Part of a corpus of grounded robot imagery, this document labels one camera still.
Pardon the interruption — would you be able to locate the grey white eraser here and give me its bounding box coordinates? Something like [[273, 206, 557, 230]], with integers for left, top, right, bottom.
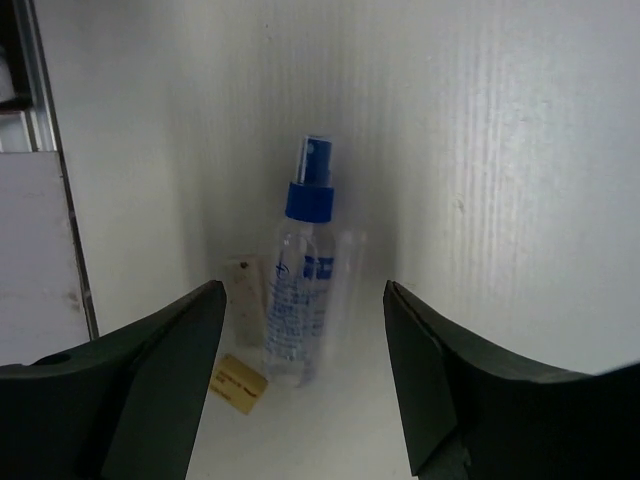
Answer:
[[223, 255, 267, 348]]

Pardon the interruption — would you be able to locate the clear spray bottle blue cap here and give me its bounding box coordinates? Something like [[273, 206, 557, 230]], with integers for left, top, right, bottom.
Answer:
[[263, 135, 336, 388]]

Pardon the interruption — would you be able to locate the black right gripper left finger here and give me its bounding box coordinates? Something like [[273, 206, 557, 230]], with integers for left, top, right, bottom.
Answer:
[[1, 280, 226, 479]]

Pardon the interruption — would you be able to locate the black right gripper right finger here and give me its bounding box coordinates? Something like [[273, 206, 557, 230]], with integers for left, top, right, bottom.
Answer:
[[383, 281, 639, 479]]

